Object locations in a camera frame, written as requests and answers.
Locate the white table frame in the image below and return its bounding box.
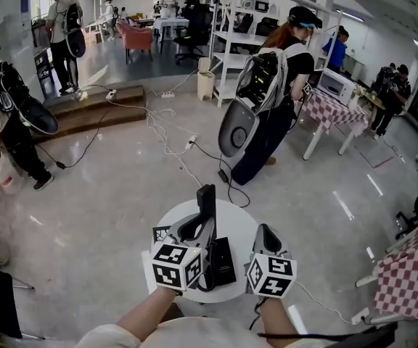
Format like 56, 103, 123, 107
302, 120, 358, 161

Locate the white vase with flowers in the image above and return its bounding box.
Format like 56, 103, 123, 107
348, 84, 368, 110

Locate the round white side table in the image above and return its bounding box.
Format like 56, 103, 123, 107
157, 198, 259, 304

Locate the person's right forearm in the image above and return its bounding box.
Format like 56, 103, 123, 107
255, 296, 300, 348

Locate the black telephone base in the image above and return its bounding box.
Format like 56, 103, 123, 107
210, 236, 238, 286

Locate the black telephone handset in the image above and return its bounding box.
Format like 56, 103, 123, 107
196, 183, 218, 244

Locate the white cloth table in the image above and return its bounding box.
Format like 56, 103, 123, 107
153, 17, 191, 54

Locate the wooden step platform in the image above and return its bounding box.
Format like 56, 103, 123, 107
30, 84, 148, 145

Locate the white shelf rack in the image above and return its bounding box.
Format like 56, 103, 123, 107
208, 0, 344, 108

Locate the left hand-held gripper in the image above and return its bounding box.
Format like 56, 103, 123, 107
151, 214, 218, 292

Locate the grey backpack rig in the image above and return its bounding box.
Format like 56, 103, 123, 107
63, 1, 87, 58
0, 59, 60, 136
218, 47, 290, 158

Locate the beige trash bin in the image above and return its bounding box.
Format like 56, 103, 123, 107
197, 57, 216, 102

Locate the person's cream shirt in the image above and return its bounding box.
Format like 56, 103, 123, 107
74, 315, 304, 348

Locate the white microwave oven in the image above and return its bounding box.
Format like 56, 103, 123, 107
316, 67, 357, 105

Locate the white cable bundle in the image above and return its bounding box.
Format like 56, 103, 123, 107
74, 83, 205, 190

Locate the checkered cloth right table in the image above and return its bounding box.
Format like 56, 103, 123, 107
355, 243, 418, 326

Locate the black bag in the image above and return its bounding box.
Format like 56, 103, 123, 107
236, 12, 255, 34
255, 16, 281, 38

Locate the grey locker cabinet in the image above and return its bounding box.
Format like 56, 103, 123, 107
0, 14, 46, 97

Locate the right hand-held gripper cable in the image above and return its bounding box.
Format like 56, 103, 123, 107
248, 295, 270, 331

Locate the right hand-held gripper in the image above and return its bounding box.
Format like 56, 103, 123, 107
245, 223, 298, 299

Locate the person's left forearm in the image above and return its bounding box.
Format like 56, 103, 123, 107
116, 286, 179, 342

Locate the white folding table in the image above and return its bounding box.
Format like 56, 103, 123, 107
85, 18, 109, 46

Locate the white monitor device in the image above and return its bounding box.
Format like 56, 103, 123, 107
242, 0, 271, 14

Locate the small round yellow table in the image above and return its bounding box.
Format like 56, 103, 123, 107
361, 91, 387, 112

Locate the pink armchair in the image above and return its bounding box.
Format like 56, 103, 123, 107
116, 19, 155, 65

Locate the group of red-label water jugs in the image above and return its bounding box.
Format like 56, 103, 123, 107
0, 154, 25, 264

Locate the pink checkered tablecloth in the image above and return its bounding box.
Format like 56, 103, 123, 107
373, 210, 418, 320
300, 87, 372, 137

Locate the person's black backpack rig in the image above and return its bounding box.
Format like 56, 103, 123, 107
258, 320, 398, 348

